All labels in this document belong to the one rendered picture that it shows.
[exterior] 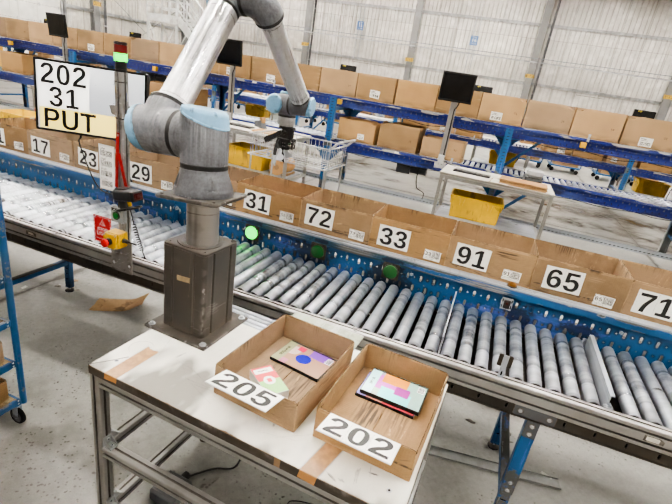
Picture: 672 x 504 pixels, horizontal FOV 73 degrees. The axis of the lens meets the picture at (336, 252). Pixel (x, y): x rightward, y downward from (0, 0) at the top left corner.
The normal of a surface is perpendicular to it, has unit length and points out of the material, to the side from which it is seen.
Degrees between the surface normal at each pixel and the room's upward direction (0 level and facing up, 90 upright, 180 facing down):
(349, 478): 0
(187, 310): 90
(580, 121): 90
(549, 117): 90
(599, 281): 91
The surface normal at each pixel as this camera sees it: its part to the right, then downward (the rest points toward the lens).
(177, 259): -0.40, 0.28
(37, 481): 0.14, -0.92
